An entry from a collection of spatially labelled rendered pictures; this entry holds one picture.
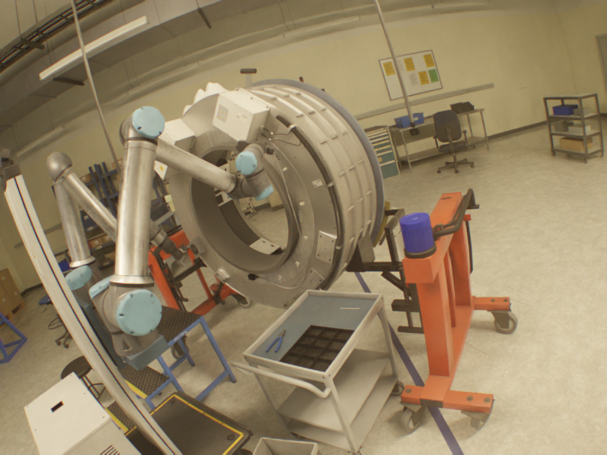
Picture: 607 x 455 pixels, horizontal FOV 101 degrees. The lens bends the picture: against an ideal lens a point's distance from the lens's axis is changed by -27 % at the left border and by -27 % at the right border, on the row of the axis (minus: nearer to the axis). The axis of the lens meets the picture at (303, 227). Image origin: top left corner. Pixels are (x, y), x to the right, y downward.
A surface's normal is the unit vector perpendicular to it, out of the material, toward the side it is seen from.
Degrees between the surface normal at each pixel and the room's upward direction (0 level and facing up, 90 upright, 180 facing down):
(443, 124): 99
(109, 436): 90
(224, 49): 90
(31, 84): 90
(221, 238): 59
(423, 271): 90
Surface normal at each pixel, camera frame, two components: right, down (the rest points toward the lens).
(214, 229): 0.66, -0.33
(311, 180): -0.54, 0.41
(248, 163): -0.14, 0.40
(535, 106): 0.09, 0.28
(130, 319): 0.76, 0.05
